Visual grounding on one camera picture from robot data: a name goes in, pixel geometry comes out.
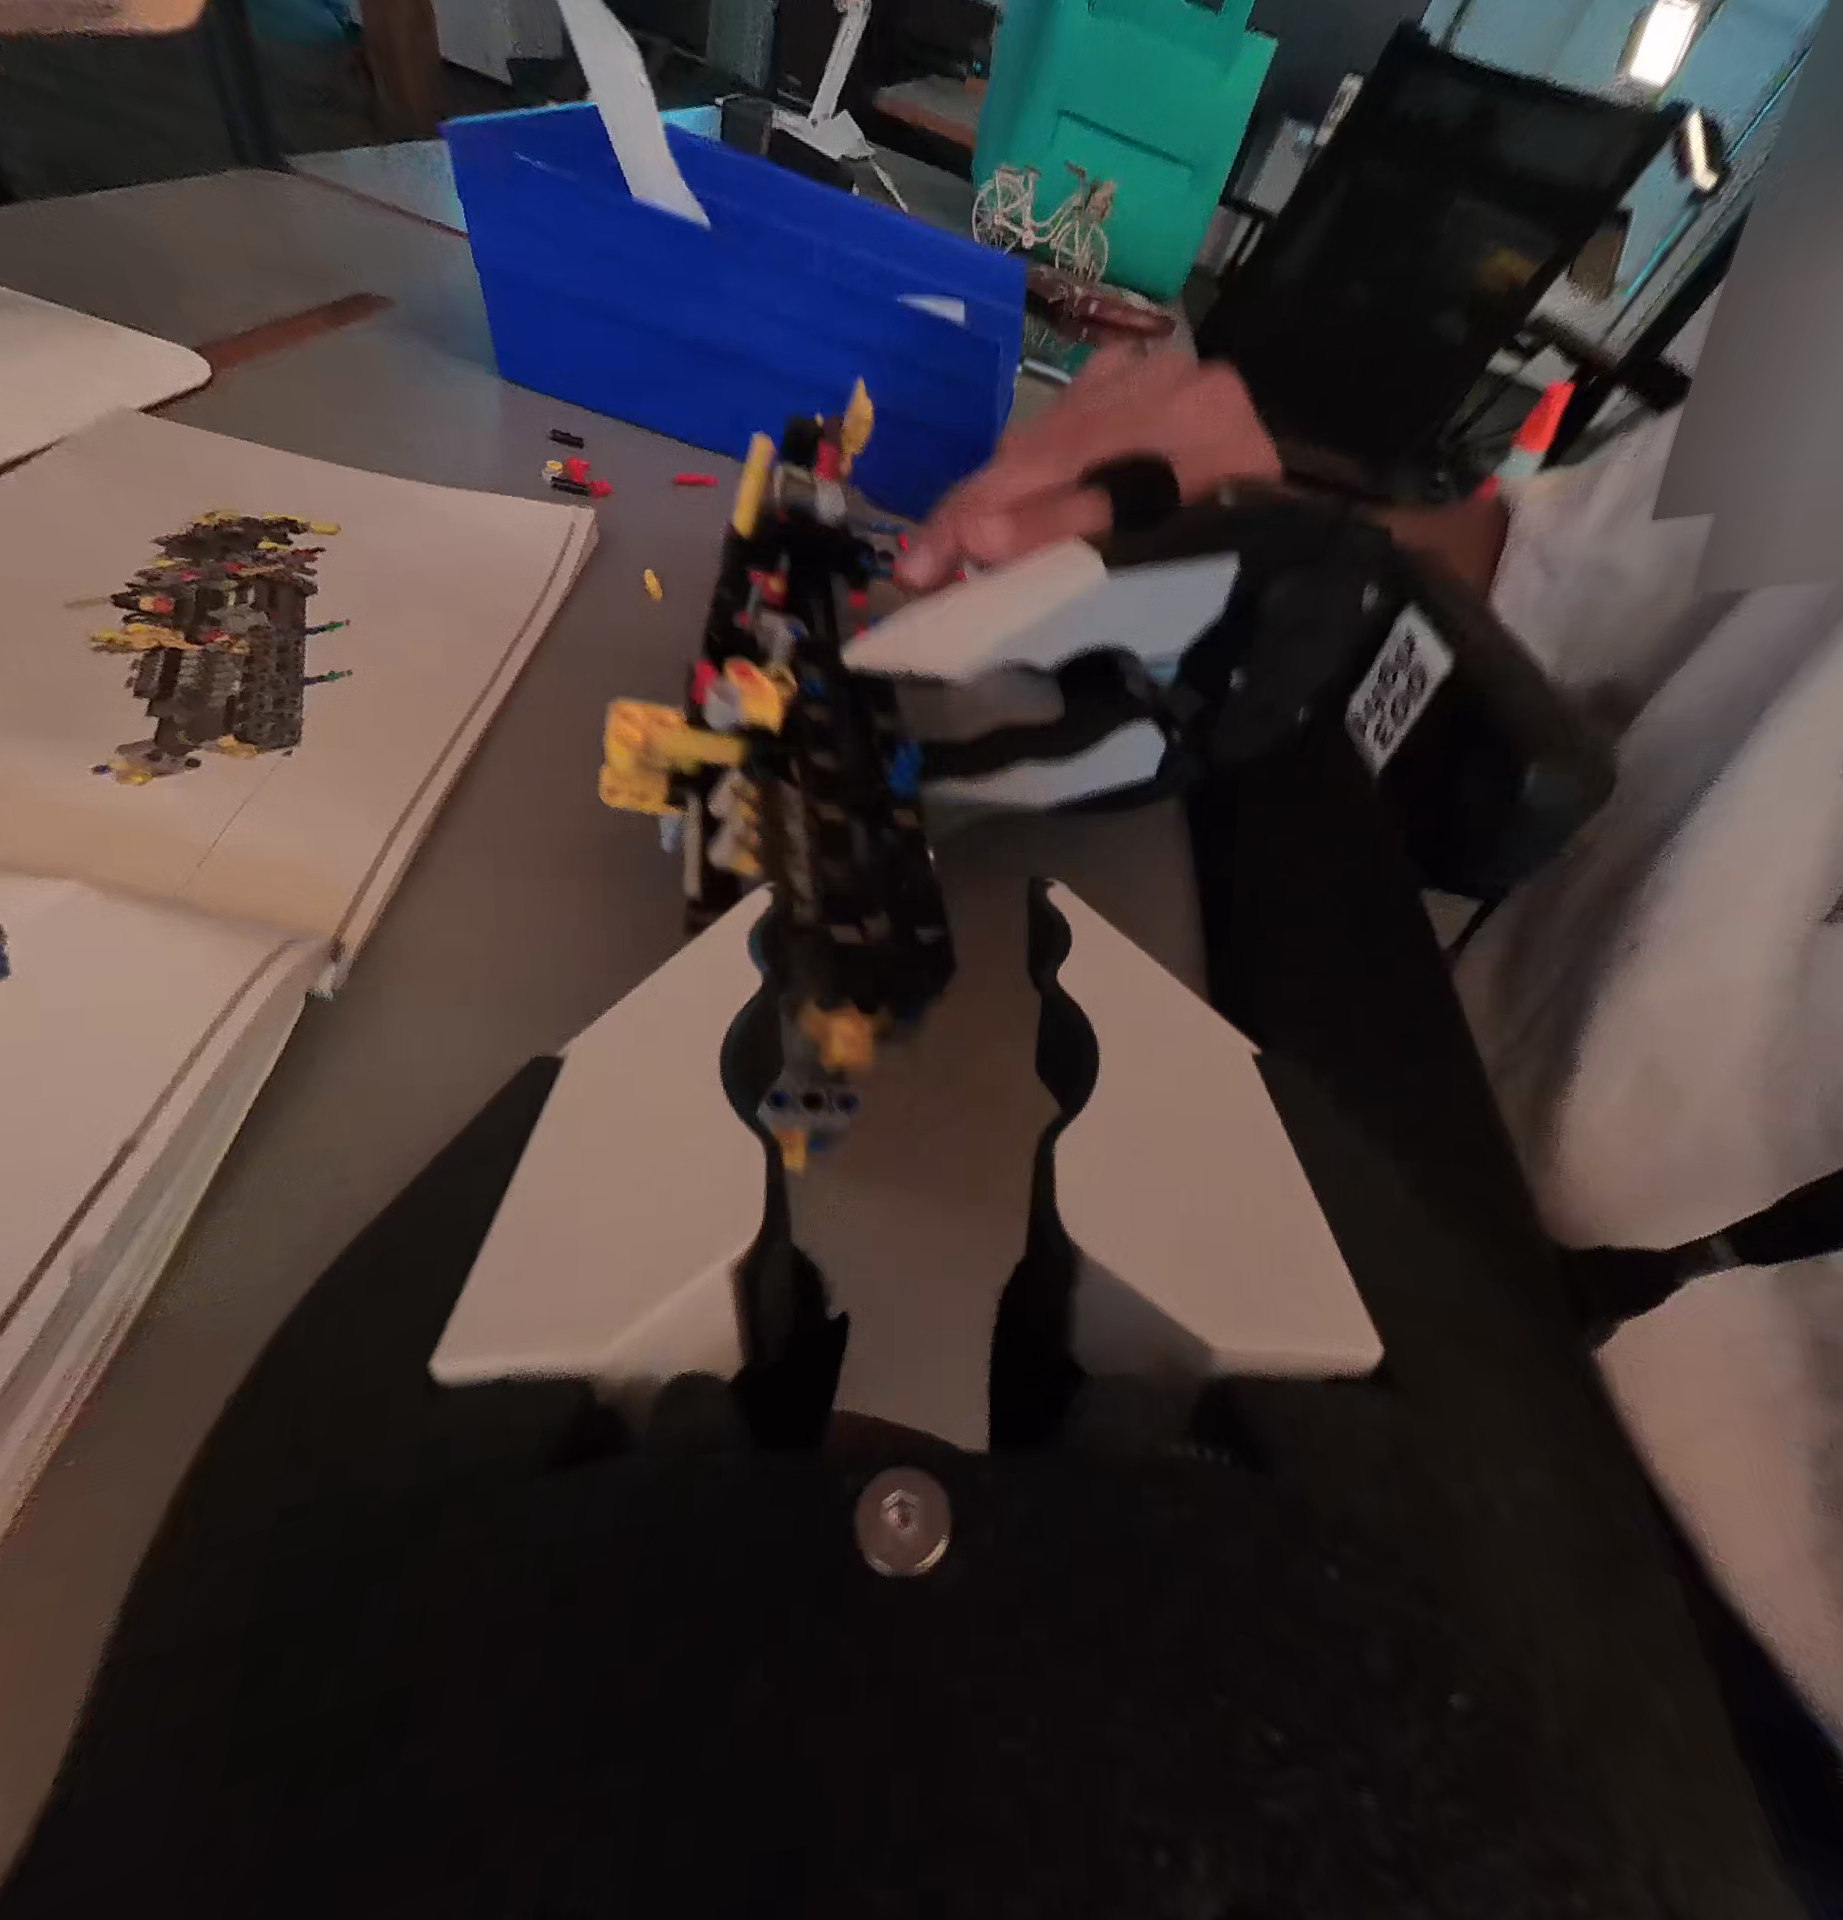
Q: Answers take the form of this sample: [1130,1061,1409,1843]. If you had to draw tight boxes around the person's right forearm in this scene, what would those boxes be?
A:
[1281,436,1524,602]

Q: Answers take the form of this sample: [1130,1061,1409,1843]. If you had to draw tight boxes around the lego instruction booklet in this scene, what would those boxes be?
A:
[0,405,600,1592]

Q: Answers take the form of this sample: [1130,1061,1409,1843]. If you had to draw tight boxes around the white board stand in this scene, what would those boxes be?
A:
[0,271,215,485]

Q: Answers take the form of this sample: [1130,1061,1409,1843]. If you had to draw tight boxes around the blue plastic bin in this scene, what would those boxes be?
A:
[441,106,1031,518]

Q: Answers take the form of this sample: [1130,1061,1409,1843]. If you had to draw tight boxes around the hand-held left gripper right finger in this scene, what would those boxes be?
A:
[988,878,1390,1451]

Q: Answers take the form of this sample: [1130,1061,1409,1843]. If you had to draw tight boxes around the scattered small lego pieces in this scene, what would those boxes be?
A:
[542,427,721,500]

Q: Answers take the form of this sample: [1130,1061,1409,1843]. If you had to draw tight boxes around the person's right hand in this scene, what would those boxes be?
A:
[914,351,1287,593]

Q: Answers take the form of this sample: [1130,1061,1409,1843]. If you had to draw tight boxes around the lego car chassis model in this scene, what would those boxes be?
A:
[599,375,961,1173]

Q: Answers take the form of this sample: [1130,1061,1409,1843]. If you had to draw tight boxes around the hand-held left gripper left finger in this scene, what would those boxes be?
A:
[428,886,851,1451]

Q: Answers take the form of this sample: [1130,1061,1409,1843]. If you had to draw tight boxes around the orange traffic cone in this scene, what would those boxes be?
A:
[1507,382,1577,482]

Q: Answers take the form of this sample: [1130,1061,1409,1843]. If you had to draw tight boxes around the wire bicycle model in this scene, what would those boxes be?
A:
[970,163,1120,288]

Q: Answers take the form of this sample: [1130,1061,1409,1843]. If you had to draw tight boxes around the teal tote bag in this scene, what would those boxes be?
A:
[974,0,1280,303]

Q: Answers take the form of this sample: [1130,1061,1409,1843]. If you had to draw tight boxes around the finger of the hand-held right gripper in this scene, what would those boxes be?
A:
[921,718,1182,813]
[842,540,1242,681]

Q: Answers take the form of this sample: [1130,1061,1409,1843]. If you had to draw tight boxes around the black strap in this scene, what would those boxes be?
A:
[1559,1156,1843,1330]

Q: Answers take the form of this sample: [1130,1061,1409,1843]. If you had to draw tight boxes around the white paper slip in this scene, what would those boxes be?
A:
[558,0,713,230]

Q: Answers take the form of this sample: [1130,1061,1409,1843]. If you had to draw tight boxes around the black monitor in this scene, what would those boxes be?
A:
[1198,21,1690,452]

